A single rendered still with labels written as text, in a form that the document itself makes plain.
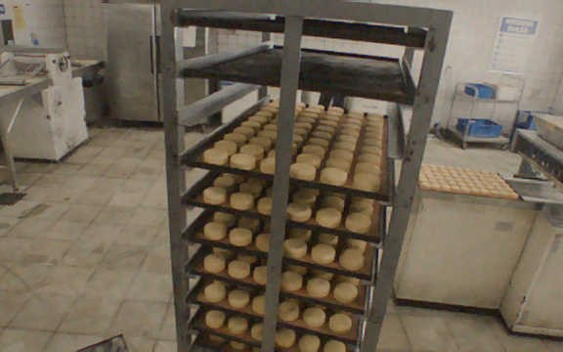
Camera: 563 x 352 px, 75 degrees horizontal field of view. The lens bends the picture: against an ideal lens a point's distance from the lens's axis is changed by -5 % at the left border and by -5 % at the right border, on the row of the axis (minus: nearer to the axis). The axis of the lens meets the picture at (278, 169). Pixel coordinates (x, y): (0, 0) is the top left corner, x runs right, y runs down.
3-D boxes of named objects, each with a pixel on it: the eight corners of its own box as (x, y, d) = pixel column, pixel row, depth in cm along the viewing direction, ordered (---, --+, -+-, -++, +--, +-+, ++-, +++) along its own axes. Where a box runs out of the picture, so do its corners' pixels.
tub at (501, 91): (497, 94, 602) (500, 81, 594) (516, 101, 562) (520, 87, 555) (478, 93, 596) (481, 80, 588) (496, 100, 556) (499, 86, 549)
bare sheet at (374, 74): (273, 49, 124) (273, 44, 123) (399, 63, 116) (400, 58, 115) (184, 76, 70) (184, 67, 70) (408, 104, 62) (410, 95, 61)
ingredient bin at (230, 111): (219, 131, 574) (220, 80, 544) (223, 119, 633) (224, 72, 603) (255, 133, 578) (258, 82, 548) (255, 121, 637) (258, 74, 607)
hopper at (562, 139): (567, 137, 241) (574, 116, 235) (626, 170, 190) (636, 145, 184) (524, 132, 243) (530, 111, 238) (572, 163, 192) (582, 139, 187)
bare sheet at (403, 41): (275, 21, 121) (275, 16, 120) (404, 32, 112) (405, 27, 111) (183, 25, 67) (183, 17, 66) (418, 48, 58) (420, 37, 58)
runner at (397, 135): (388, 90, 122) (389, 81, 121) (397, 92, 122) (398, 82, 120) (387, 157, 65) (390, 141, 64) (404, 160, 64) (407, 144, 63)
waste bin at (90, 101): (112, 112, 628) (108, 72, 602) (99, 121, 579) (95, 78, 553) (81, 110, 626) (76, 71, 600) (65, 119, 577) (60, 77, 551)
